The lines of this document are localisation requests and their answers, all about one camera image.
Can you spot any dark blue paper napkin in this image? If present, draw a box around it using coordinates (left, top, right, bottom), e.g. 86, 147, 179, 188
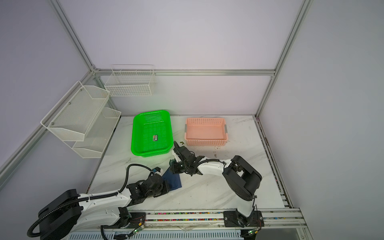
162, 168, 182, 191

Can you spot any green plastic basket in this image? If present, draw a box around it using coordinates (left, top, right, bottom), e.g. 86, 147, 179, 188
131, 110, 174, 158

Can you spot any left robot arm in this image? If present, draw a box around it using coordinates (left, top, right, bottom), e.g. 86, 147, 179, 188
27, 171, 170, 240

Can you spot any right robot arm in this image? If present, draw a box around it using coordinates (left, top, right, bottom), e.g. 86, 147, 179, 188
170, 142, 263, 218

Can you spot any pink plastic basket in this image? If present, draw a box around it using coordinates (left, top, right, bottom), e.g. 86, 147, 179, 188
185, 118, 229, 147

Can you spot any white mesh lower shelf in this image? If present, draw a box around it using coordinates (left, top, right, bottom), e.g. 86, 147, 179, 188
72, 108, 121, 159

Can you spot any white mesh shelf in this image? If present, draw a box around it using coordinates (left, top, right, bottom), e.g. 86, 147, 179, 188
72, 108, 121, 159
41, 81, 110, 142

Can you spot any white mesh upper shelf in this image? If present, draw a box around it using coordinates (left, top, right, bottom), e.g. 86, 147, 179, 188
41, 81, 110, 142

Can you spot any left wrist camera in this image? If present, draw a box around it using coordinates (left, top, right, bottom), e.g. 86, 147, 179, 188
153, 167, 161, 175

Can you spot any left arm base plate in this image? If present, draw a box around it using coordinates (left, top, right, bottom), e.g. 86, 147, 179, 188
120, 212, 147, 229

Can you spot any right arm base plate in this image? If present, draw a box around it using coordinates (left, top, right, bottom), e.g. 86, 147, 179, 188
223, 210, 265, 228

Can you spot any white wire wall basket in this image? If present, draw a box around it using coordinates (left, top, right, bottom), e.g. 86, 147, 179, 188
105, 65, 156, 97

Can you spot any aluminium mounting rail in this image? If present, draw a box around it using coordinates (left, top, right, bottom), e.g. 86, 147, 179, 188
58, 207, 308, 233

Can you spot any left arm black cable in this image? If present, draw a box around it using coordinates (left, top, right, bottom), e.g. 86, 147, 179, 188
26, 163, 155, 240

